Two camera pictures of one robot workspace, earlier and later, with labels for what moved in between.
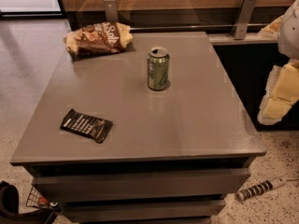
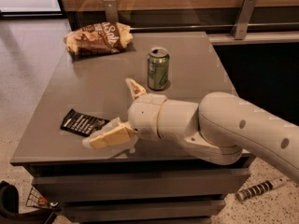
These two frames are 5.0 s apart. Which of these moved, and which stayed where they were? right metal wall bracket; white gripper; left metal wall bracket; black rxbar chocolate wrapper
Moved: white gripper
Stayed: right metal wall bracket; black rxbar chocolate wrapper; left metal wall bracket
